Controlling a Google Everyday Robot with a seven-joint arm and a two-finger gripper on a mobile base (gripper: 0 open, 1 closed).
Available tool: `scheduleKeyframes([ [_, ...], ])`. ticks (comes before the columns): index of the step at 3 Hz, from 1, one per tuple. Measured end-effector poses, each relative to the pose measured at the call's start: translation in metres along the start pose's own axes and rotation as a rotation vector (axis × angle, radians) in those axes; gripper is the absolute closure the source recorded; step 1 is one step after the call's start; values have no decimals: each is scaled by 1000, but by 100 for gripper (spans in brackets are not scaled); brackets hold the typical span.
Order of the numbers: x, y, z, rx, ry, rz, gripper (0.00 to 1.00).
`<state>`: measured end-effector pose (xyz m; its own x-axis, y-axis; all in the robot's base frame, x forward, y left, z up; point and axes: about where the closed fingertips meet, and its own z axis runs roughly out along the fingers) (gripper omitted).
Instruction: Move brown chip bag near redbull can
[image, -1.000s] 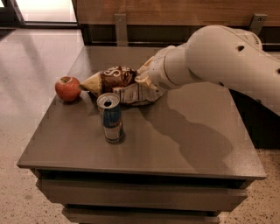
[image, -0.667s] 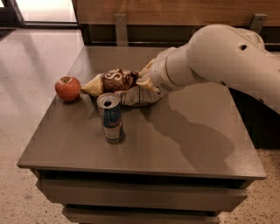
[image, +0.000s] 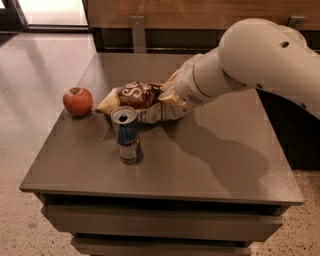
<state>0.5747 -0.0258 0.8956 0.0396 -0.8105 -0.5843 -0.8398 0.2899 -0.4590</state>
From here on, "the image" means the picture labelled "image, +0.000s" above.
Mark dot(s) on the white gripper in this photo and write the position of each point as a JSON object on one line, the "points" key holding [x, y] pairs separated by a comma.
{"points": [[184, 84]]}

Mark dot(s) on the brown chip bag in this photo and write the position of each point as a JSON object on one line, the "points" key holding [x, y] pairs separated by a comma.
{"points": [[143, 97]]}

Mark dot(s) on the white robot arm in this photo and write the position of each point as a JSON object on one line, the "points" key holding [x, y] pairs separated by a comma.
{"points": [[252, 53]]}

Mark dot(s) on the red bull can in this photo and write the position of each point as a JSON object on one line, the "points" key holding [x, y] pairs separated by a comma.
{"points": [[125, 123]]}

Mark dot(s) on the grey drawer cabinet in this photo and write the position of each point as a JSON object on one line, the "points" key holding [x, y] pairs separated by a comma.
{"points": [[208, 184]]}

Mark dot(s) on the red apple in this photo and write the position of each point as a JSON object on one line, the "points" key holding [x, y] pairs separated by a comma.
{"points": [[78, 101]]}

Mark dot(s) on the left metal wall bracket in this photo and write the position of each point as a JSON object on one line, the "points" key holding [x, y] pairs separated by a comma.
{"points": [[138, 34]]}

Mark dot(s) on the metal wall bracket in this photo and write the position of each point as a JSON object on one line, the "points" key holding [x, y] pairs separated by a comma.
{"points": [[296, 22], [138, 34]]}

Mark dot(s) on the right metal wall bracket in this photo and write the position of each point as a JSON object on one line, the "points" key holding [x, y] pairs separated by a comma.
{"points": [[296, 22]]}

